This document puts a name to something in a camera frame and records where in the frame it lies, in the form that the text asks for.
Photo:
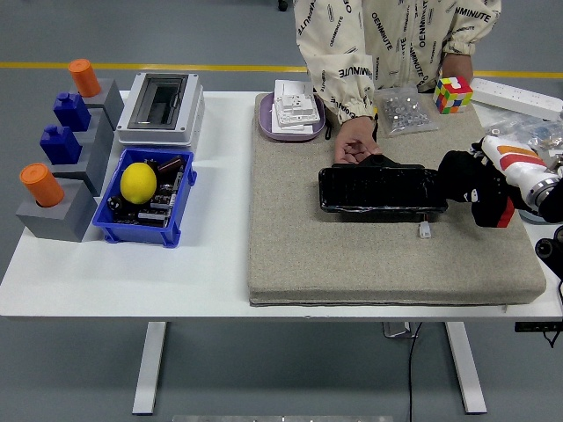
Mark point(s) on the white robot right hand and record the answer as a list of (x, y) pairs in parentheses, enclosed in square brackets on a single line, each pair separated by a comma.
[(514, 162)]

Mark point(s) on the person's left hand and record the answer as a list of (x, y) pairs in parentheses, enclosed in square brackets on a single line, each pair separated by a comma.
[(457, 66)]

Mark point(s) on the person's right hand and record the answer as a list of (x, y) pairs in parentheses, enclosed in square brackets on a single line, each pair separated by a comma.
[(356, 130)]

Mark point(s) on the black glossy panel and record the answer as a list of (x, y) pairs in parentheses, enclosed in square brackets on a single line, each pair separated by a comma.
[(378, 189)]

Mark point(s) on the black rag with red stripe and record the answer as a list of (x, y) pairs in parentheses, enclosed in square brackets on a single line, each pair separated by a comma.
[(453, 176)]

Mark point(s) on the grey-brown mat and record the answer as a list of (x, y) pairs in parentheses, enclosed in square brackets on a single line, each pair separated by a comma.
[(352, 264)]

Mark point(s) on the black table control panel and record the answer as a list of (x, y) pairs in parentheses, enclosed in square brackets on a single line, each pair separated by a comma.
[(538, 327)]

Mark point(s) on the colourful puzzle cube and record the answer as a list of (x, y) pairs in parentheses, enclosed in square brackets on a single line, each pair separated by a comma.
[(452, 96)]

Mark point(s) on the clear bags of small parts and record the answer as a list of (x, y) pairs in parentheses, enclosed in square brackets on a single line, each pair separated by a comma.
[(514, 125)]

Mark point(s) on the clear bag of metal nuts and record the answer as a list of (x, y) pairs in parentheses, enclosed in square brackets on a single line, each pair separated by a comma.
[(402, 114)]

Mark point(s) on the pale tray of electronic parts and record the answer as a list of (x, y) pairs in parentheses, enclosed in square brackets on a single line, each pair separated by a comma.
[(534, 215)]

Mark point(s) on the white socket plate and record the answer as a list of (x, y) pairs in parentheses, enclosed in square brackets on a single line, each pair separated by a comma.
[(301, 109)]

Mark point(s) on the white power strip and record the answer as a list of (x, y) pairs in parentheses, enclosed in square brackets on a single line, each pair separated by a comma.
[(519, 99)]

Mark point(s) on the white flat cover plate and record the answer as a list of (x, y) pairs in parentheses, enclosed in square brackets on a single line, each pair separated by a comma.
[(286, 128)]

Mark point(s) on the person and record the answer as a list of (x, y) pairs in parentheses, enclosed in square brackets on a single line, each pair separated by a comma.
[(387, 35)]

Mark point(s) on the purple oval tray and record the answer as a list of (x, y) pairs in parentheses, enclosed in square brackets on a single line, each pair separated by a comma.
[(266, 125)]

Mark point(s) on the small white connector plug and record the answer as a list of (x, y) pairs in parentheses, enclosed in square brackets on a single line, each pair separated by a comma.
[(425, 229)]

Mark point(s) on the black chair wheel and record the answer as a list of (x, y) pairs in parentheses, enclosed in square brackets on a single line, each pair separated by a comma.
[(283, 4)]

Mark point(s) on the brown cylindrical capacitor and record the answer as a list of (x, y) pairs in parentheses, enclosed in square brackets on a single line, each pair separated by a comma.
[(171, 163)]

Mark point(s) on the grey box under table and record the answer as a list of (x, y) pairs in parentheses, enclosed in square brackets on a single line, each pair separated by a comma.
[(398, 329)]

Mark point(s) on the white table leg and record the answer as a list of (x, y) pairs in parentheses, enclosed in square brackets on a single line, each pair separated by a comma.
[(468, 369), (149, 369)]

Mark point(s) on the dark circuit board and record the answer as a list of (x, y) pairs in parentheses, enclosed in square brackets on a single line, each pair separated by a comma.
[(156, 211)]

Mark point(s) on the yellow lemon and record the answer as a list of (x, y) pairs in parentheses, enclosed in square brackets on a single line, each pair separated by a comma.
[(138, 182)]

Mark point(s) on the blue plastic bin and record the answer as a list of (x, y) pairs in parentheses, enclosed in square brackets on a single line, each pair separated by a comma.
[(132, 230)]

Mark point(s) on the grey block holder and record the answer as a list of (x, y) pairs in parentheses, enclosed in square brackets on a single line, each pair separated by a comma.
[(94, 162), (110, 101), (102, 127), (66, 220)]

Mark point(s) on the black round knob part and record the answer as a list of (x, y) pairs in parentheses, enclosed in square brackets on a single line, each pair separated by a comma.
[(115, 205)]

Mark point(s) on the orange cylinder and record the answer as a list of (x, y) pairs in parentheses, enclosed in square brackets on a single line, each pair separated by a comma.
[(85, 79), (41, 184)]

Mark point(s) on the blue block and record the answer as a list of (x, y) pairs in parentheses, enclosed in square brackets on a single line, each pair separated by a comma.
[(72, 112), (60, 145)]

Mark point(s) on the grey electrical enclosure box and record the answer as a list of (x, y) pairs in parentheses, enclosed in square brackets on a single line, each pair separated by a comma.
[(158, 132)]

